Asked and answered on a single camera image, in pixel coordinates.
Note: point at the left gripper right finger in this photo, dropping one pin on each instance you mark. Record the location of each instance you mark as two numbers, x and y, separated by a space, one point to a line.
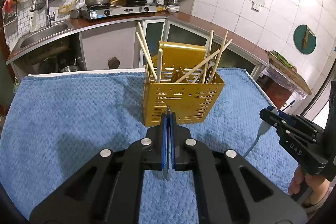
194 155

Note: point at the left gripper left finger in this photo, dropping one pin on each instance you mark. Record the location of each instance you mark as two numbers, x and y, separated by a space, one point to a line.
123 180

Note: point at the grey utensil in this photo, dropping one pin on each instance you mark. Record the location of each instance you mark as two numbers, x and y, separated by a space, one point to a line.
166 145

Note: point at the grey blue spoon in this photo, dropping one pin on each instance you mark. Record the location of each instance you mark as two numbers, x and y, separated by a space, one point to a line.
263 129

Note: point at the steel kitchen sink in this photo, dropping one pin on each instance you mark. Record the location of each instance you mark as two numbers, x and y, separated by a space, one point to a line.
44 33

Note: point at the kitchen faucet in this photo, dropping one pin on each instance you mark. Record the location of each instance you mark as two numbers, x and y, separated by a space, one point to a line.
36 6

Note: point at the right hand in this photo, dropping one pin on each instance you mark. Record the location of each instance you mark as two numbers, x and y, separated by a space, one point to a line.
319 185

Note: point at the yellow perforated utensil holder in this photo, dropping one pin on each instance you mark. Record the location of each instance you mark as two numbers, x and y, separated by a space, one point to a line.
190 102

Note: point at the cream chopstick crossed inner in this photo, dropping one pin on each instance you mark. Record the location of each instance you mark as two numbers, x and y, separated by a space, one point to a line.
223 46

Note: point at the blue textured towel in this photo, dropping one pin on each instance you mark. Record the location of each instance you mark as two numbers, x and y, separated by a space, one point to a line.
56 124

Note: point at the cream chopstick long crossed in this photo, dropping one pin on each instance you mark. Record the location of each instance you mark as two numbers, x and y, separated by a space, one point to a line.
207 55

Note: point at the gas stove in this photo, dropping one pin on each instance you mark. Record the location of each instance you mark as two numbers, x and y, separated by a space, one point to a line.
101 12

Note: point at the green round wall board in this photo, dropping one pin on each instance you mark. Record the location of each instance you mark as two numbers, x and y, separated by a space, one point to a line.
304 39

